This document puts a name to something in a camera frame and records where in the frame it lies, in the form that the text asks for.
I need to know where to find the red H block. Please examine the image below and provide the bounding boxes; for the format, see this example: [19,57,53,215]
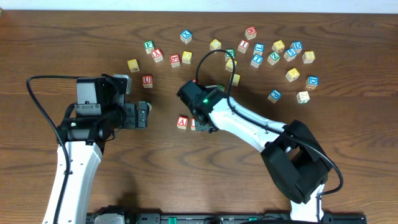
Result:
[245,26,257,40]

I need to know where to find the blue 5 block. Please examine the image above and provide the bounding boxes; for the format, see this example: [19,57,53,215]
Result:
[284,48,297,62]

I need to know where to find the blue L block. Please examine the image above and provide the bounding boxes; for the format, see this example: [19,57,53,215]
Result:
[253,43,265,56]

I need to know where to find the green R block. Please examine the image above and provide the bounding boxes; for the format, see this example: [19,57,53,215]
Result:
[217,84,225,91]

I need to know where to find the green F block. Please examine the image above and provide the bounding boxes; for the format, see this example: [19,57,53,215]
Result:
[144,40,155,54]

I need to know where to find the yellow block with animal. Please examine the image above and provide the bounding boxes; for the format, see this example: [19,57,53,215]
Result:
[272,40,285,54]

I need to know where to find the yellow block far left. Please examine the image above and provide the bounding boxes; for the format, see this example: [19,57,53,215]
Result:
[127,59,140,73]

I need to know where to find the blue T block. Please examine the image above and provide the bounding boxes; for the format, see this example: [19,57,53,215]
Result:
[251,54,264,68]

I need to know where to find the green B block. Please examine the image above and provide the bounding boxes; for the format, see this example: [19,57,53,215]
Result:
[224,49,235,62]

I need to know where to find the yellow block centre upper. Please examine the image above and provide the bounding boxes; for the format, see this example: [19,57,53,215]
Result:
[225,58,238,72]

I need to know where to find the blue d block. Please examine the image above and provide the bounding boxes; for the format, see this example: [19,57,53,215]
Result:
[305,76,319,89]
[290,41,303,54]

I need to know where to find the green 7 block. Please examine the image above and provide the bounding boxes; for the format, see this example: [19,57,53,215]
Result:
[296,91,310,104]

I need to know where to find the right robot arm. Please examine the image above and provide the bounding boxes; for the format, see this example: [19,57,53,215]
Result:
[177,81,333,222]

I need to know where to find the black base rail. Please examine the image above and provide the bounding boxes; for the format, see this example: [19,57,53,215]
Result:
[86,213,368,224]

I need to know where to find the red i block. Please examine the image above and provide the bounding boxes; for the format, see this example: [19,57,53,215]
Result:
[238,40,249,54]
[190,118,196,131]

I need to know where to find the yellow block centre lower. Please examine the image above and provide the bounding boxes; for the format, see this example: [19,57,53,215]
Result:
[230,73,241,86]

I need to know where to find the red X block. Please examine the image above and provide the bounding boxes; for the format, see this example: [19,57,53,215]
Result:
[150,49,164,63]

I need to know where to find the yellow block top middle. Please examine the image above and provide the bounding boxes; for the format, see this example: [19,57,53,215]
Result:
[210,39,222,51]

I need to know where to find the yellow B block far right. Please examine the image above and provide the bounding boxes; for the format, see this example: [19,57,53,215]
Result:
[302,51,316,64]

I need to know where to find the red Q block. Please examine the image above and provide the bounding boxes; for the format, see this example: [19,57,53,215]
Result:
[170,54,180,67]

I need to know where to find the blue P block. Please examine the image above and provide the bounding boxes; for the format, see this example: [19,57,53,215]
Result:
[267,89,282,103]

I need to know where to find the red U block left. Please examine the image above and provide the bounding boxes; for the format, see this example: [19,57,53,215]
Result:
[142,75,153,88]

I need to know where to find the blue D block lower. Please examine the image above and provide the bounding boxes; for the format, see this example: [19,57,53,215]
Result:
[305,76,319,89]

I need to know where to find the red A block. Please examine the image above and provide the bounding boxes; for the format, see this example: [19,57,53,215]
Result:
[177,116,189,129]

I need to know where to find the blue D block upper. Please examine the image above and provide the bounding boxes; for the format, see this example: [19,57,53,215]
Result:
[290,41,303,54]

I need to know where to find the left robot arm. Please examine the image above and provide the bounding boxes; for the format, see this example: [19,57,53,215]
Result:
[43,75,151,223]

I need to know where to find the blue X block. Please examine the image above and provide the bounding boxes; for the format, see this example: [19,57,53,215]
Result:
[180,30,192,44]

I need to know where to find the yellow block beside Q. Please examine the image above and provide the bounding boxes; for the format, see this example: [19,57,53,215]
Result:
[182,51,193,64]

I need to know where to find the yellow block right lower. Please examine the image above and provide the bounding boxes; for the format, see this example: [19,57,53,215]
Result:
[285,68,300,82]

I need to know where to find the green Z block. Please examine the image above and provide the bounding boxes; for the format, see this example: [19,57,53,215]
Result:
[267,52,280,65]

